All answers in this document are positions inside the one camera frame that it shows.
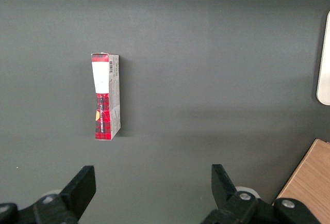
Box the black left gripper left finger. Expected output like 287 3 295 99
32 166 96 224

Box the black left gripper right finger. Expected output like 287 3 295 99
201 164 279 224

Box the red and grey carton box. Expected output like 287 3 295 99
90 52 122 141

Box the light wooden drawer cabinet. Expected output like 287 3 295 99
272 138 330 224

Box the cream plastic tray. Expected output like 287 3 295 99
316 9 330 106

